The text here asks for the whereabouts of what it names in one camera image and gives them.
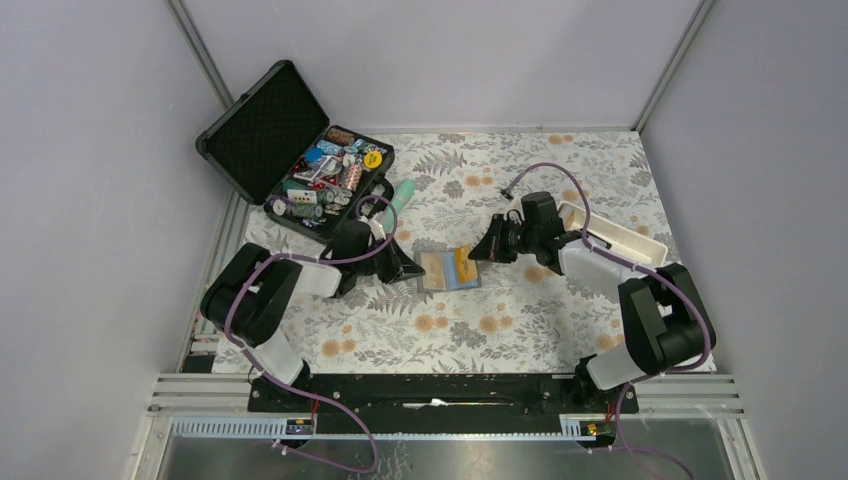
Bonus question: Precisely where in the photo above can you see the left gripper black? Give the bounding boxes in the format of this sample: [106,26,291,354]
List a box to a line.
[354,233,425,285]

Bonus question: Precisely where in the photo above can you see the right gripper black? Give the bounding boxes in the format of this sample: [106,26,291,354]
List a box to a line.
[468,214,539,265]

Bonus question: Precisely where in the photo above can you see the orange illustrated credit card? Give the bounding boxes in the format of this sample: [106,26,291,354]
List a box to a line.
[454,244,479,284]

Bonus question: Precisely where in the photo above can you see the taupe leather card holder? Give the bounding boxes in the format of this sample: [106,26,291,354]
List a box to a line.
[414,247,482,293]

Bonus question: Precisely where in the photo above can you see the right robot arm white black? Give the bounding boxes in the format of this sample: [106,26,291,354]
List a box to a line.
[468,192,716,412]

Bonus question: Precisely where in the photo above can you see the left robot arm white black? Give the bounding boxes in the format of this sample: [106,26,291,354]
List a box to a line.
[199,220,425,411]

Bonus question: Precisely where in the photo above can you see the playing card deck box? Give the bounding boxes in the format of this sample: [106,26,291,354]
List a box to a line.
[286,189,319,204]

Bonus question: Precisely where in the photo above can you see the floral patterned table mat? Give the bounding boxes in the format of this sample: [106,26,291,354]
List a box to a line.
[282,132,678,373]

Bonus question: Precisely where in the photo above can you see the mint green tube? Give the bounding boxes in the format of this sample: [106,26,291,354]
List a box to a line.
[381,178,417,233]

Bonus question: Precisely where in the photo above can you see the yellow poker chip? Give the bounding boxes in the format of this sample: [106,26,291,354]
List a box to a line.
[363,150,383,170]

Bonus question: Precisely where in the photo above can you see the white rectangular tray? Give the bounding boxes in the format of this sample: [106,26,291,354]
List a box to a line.
[558,201,668,267]

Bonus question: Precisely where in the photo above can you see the black poker chip case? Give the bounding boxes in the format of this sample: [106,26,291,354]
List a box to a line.
[195,60,395,244]

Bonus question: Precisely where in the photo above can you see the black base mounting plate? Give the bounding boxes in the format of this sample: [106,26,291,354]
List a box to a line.
[247,373,639,435]

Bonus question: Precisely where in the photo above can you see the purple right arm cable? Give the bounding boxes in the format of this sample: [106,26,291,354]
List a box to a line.
[500,162,714,480]

